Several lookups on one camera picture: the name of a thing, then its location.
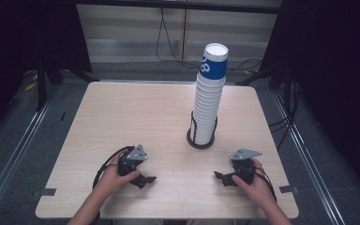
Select dark wire cup holder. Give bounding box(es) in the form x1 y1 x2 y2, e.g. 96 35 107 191
186 111 218 150

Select black floor cables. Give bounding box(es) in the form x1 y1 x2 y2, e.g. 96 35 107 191
267 78 299 149

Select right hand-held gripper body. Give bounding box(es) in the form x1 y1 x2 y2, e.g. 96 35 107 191
229 148 263 186

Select black curtain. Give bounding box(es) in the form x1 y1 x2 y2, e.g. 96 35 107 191
258 0 360 195
0 0 92 139

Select person's left hand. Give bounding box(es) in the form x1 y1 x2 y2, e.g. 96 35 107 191
97 149 142 198

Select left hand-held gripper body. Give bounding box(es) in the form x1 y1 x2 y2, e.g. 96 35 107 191
117 143 148 177

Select grey tape strip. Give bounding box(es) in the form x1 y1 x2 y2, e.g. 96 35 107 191
278 185 300 194
32 187 57 198

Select metal floor rail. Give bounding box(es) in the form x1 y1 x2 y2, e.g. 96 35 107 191
271 88 346 225
0 93 55 218

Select person's right hand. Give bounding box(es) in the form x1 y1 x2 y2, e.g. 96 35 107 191
231 157 277 209

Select stack of nested paper cups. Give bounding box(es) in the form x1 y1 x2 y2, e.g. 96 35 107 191
189 82 226 146

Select black wall cable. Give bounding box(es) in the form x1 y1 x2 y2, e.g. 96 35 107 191
155 7 263 71

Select black stand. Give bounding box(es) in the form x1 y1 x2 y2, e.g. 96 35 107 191
234 60 294 89
35 54 92 111

